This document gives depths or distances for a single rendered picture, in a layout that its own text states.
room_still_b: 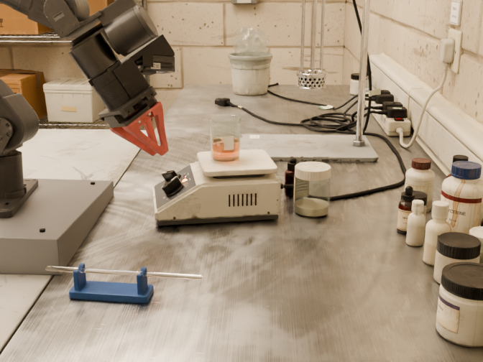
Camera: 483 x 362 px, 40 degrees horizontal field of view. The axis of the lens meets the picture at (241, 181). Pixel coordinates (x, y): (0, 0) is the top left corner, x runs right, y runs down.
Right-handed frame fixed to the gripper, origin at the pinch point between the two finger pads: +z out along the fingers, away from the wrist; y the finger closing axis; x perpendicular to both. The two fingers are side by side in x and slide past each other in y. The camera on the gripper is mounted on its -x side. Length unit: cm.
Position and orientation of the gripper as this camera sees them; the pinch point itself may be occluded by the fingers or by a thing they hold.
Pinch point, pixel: (157, 149)
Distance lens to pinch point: 105.0
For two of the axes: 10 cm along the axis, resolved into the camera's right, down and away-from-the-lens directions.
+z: 5.1, 7.9, 3.3
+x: -6.9, 6.1, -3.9
